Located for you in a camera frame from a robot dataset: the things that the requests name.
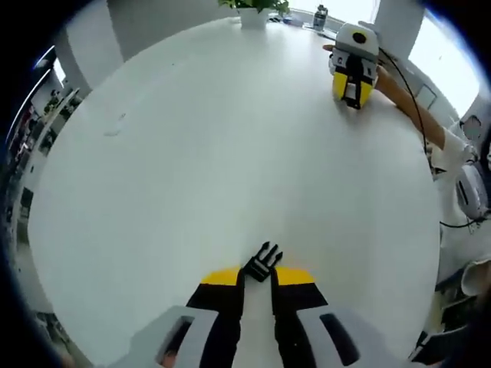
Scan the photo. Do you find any person's right hand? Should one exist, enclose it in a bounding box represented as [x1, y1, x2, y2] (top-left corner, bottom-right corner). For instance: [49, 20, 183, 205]
[377, 64, 400, 101]

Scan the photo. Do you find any small dark bottle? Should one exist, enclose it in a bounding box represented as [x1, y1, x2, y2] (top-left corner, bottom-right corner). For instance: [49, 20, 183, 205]
[312, 4, 328, 31]

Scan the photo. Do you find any black socket plastic buckle part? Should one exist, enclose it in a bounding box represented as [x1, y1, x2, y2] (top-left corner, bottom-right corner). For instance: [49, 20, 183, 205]
[342, 94, 364, 111]

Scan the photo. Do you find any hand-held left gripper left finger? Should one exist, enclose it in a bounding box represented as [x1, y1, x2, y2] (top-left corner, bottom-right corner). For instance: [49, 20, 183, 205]
[132, 266, 246, 368]

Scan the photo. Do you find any white chest device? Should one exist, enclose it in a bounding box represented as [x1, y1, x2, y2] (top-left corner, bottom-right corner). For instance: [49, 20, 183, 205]
[456, 160, 488, 218]

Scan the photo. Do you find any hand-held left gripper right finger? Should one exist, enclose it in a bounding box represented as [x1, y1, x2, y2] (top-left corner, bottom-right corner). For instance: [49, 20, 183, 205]
[270, 264, 379, 368]

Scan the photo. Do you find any black device cable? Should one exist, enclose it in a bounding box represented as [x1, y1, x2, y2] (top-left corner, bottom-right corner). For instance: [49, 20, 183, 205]
[439, 214, 488, 232]

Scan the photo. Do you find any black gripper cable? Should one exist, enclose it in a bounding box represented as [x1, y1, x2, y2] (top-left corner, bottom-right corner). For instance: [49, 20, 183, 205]
[377, 45, 440, 177]

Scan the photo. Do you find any black pronged plastic buckle part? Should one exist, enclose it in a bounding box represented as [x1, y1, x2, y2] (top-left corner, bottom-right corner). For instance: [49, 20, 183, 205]
[241, 241, 284, 284]

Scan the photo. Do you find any green potted plant white pot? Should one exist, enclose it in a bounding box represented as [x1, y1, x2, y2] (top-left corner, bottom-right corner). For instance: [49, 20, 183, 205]
[218, 0, 291, 31]

